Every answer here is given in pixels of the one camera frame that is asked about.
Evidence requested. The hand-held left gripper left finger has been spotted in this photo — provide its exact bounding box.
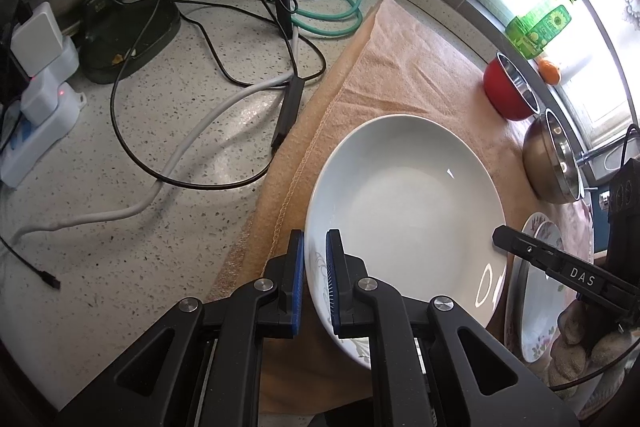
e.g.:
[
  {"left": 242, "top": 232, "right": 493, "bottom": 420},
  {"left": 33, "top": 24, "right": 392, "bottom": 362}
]
[{"left": 52, "top": 229, "right": 307, "bottom": 427}]

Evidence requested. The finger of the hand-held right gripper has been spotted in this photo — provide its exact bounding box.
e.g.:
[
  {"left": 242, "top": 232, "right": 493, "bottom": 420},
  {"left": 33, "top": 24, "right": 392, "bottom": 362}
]
[{"left": 492, "top": 225, "right": 640, "bottom": 325}]

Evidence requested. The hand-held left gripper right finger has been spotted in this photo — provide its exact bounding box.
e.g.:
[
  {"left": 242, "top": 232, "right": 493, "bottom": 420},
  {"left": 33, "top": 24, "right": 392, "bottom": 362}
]
[{"left": 325, "top": 228, "right": 581, "bottom": 427}]

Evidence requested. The large rose print plate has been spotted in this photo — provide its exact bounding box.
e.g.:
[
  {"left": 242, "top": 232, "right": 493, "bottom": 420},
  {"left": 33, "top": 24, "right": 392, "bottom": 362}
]
[{"left": 502, "top": 212, "right": 596, "bottom": 364}]

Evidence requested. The large steel bowl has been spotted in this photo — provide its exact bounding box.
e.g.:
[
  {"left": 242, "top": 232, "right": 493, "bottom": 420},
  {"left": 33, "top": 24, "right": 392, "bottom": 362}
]
[{"left": 522, "top": 108, "right": 587, "bottom": 204}]

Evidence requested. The plain white plate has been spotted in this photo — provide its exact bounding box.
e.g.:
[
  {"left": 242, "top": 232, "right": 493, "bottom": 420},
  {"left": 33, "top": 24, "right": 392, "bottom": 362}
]
[{"left": 304, "top": 114, "right": 509, "bottom": 374}]

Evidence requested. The red steel bowl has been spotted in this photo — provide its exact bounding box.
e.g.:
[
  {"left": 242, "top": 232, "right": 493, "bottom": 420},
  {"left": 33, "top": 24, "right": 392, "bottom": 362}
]
[{"left": 482, "top": 53, "right": 542, "bottom": 122}]

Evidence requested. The person's right hand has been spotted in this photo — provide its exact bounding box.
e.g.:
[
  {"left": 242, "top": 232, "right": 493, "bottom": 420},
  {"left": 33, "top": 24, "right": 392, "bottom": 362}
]
[{"left": 547, "top": 302, "right": 640, "bottom": 403}]

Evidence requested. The pink towel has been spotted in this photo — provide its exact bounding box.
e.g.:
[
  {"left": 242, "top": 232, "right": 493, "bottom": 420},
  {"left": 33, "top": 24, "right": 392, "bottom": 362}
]
[{"left": 560, "top": 202, "right": 596, "bottom": 258}]

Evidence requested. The chrome faucet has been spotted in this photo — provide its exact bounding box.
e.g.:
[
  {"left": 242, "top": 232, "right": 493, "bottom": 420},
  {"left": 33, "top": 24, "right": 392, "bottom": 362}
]
[{"left": 575, "top": 139, "right": 628, "bottom": 168}]

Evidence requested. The orange tangerine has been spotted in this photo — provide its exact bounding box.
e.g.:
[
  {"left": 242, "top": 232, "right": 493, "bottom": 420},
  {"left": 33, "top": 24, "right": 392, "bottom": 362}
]
[{"left": 537, "top": 58, "right": 562, "bottom": 85}]

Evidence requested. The green dish soap bottle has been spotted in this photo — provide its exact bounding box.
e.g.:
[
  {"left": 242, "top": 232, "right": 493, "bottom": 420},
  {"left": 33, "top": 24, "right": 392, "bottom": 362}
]
[{"left": 505, "top": 0, "right": 591, "bottom": 60}]

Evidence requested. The grey window sill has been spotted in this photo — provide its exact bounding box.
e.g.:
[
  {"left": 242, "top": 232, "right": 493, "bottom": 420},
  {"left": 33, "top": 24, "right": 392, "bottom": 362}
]
[{"left": 465, "top": 0, "right": 601, "bottom": 168}]

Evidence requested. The orange towel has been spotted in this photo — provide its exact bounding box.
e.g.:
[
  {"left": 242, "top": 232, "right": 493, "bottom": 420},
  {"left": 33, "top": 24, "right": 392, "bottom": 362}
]
[{"left": 205, "top": 0, "right": 531, "bottom": 418}]

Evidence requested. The white power strip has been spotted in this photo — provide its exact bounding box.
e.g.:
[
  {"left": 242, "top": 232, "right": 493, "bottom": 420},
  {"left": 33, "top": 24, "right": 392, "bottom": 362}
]
[{"left": 0, "top": 42, "right": 83, "bottom": 188}]

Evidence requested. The black dish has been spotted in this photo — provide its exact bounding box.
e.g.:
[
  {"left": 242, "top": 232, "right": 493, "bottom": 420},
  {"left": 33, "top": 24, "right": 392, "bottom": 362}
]
[{"left": 80, "top": 0, "right": 182, "bottom": 85}]

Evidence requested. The white charger adapter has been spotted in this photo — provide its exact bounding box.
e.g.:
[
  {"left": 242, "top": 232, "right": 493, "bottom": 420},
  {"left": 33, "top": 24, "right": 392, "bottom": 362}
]
[
  {"left": 20, "top": 69, "right": 66, "bottom": 125},
  {"left": 11, "top": 2, "right": 63, "bottom": 76}
]

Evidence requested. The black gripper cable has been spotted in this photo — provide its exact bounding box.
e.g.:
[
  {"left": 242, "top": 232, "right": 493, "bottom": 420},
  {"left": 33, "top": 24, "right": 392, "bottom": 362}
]
[{"left": 550, "top": 124, "right": 640, "bottom": 390}]

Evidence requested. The white cable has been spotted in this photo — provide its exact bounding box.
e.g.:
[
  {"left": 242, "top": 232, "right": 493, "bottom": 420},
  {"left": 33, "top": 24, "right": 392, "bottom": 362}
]
[{"left": 7, "top": 29, "right": 303, "bottom": 253}]

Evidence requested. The black usb cable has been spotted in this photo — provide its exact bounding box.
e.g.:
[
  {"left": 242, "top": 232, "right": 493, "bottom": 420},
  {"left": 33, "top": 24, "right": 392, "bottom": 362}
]
[{"left": 0, "top": 237, "right": 61, "bottom": 290}]

